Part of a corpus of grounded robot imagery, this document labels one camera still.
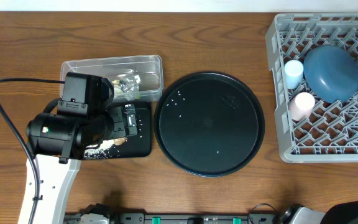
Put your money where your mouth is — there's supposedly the pink cup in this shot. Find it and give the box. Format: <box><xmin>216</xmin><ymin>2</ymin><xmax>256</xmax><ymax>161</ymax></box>
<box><xmin>288</xmin><ymin>92</ymin><xmax>315</xmax><ymax>121</ymax></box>

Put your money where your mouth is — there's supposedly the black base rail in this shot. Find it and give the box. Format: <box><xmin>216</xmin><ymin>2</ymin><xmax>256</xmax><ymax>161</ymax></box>
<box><xmin>63</xmin><ymin>213</ymin><xmax>275</xmax><ymax>224</ymax></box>

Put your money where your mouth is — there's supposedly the dark blue plate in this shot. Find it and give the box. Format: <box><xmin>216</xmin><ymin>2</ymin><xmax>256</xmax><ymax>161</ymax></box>
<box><xmin>303</xmin><ymin>45</ymin><xmax>358</xmax><ymax>103</ymax></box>

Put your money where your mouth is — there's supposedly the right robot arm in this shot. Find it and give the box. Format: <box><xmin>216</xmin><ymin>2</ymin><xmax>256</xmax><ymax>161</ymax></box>
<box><xmin>275</xmin><ymin>53</ymin><xmax>358</xmax><ymax>223</ymax></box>

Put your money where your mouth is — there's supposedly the pile of white rice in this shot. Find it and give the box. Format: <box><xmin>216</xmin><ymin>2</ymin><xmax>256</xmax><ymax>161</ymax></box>
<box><xmin>82</xmin><ymin>119</ymin><xmax>144</xmax><ymax>160</ymax></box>

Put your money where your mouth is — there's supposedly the brown food scrap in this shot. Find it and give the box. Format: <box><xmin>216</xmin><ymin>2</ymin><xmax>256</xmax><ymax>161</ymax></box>
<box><xmin>113</xmin><ymin>137</ymin><xmax>127</xmax><ymax>146</ymax></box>

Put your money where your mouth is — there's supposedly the grey dishwasher rack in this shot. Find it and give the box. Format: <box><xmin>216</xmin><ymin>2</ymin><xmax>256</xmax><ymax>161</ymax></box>
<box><xmin>265</xmin><ymin>13</ymin><xmax>358</xmax><ymax>163</ymax></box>

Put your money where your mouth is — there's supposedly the black rectangular tray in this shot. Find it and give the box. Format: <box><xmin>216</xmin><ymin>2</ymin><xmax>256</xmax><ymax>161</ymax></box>
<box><xmin>81</xmin><ymin>101</ymin><xmax>153</xmax><ymax>161</ymax></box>

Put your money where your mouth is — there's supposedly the round black tray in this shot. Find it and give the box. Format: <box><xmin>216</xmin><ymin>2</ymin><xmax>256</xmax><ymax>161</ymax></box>
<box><xmin>154</xmin><ymin>72</ymin><xmax>265</xmax><ymax>177</ymax></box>

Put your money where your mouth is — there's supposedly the clear plastic bin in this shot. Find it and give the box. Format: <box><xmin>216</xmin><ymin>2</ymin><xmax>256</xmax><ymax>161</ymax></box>
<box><xmin>60</xmin><ymin>55</ymin><xmax>163</xmax><ymax>103</ymax></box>

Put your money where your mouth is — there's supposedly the foil wrapper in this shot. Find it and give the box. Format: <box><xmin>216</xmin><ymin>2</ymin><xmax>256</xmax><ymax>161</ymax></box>
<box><xmin>120</xmin><ymin>75</ymin><xmax>140</xmax><ymax>93</ymax></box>

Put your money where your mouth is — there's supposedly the light blue cup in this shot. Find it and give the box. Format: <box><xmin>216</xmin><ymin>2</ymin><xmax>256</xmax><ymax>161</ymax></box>
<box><xmin>284</xmin><ymin>60</ymin><xmax>304</xmax><ymax>89</ymax></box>

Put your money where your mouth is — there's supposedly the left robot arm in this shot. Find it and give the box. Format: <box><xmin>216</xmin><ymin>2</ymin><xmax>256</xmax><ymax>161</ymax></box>
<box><xmin>19</xmin><ymin>104</ymin><xmax>150</xmax><ymax>223</ymax></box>

